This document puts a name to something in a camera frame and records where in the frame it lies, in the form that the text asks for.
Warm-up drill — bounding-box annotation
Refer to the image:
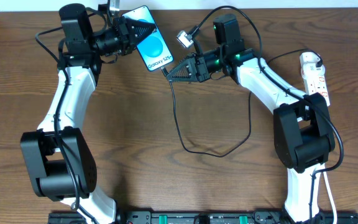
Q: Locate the blue Galaxy smartphone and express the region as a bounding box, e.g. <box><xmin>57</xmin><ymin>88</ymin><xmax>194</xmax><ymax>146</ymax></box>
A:
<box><xmin>123</xmin><ymin>6</ymin><xmax>173</xmax><ymax>72</ymax></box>

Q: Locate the black USB charging cable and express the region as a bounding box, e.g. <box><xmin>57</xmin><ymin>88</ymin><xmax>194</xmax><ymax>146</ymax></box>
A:
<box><xmin>160</xmin><ymin>49</ymin><xmax>324</xmax><ymax>158</ymax></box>

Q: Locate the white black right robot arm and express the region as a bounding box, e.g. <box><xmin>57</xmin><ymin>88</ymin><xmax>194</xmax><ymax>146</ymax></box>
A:
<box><xmin>163</xmin><ymin>14</ymin><xmax>342</xmax><ymax>223</ymax></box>

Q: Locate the white power strip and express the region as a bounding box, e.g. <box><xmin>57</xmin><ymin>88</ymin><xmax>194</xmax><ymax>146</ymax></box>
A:
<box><xmin>302</xmin><ymin>75</ymin><xmax>331</xmax><ymax>106</ymax></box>

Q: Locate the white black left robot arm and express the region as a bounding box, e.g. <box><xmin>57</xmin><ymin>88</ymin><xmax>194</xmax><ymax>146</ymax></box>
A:
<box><xmin>20</xmin><ymin>2</ymin><xmax>157</xmax><ymax>223</ymax></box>

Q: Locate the white power strip cord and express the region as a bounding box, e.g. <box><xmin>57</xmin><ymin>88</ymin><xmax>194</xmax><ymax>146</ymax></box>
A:
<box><xmin>321</xmin><ymin>169</ymin><xmax>338</xmax><ymax>224</ymax></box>

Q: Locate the white USB charger plug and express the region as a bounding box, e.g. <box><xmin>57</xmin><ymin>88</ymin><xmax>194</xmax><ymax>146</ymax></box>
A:
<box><xmin>300</xmin><ymin>51</ymin><xmax>326</xmax><ymax>80</ymax></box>

